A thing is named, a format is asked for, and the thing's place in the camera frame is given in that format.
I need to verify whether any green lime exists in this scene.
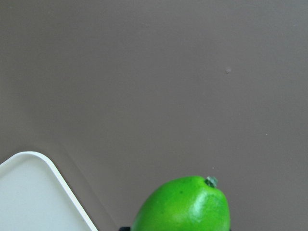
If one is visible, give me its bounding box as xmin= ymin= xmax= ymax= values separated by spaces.
xmin=131 ymin=176 xmax=231 ymax=231

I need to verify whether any white rabbit tray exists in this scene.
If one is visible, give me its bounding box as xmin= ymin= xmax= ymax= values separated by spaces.
xmin=0 ymin=151 xmax=97 ymax=231

